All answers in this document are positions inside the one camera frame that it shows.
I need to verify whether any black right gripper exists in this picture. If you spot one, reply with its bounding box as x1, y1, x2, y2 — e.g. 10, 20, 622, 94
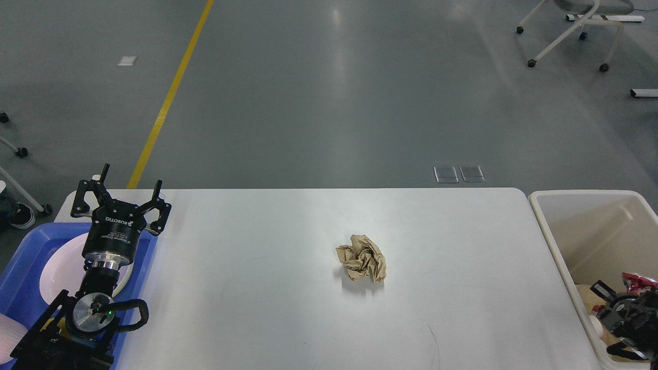
590, 280, 656, 360

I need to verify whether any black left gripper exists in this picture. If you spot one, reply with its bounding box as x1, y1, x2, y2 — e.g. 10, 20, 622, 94
70, 163, 172, 264

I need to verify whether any brown paper bag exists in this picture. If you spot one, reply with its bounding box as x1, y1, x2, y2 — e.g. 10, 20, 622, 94
576, 284, 649, 365

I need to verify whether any crushed red can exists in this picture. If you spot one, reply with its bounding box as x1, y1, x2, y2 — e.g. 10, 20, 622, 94
592, 272, 657, 312

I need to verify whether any pink plate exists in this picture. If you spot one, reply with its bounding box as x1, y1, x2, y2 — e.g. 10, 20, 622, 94
39, 232, 133, 305

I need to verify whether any pink mug dark inside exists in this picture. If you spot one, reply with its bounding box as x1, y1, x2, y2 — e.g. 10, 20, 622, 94
1, 314, 28, 365

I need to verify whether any brown paper ball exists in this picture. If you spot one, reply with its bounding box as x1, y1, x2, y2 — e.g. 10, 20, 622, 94
335, 234, 387, 283

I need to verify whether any white paper cup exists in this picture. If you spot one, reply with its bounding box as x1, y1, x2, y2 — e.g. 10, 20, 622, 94
588, 314, 605, 340

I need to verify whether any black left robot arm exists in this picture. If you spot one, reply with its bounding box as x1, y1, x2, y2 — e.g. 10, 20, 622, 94
10, 164, 172, 369

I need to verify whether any light green plate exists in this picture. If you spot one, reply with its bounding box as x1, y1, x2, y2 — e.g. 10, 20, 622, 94
112, 262, 135, 298

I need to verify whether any cream plastic bin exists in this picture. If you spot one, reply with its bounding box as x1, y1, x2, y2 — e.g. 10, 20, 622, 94
528, 190, 657, 369

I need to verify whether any person in jeans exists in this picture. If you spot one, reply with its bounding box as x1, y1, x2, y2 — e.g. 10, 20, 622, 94
1, 192, 36, 230

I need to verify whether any blue plastic tray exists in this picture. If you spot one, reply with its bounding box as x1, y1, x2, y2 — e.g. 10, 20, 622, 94
0, 222, 159, 370

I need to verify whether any clear floor plate right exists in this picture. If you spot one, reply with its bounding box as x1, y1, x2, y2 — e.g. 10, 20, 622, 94
459, 165, 486, 183

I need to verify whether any clear floor plate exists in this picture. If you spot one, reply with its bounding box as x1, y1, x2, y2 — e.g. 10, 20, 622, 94
459, 165, 486, 183
434, 166, 460, 183

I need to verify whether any clear floor plate left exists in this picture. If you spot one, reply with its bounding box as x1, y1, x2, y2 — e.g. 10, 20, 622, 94
434, 166, 460, 183

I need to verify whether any white bar on floor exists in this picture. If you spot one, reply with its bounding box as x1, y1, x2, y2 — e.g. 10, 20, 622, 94
630, 88, 658, 98

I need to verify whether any white office chair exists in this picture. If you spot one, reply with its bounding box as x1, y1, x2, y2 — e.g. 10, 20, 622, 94
527, 1, 635, 73

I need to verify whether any white cart frame left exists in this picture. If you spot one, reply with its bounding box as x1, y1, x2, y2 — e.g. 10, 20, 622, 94
1, 136, 52, 215

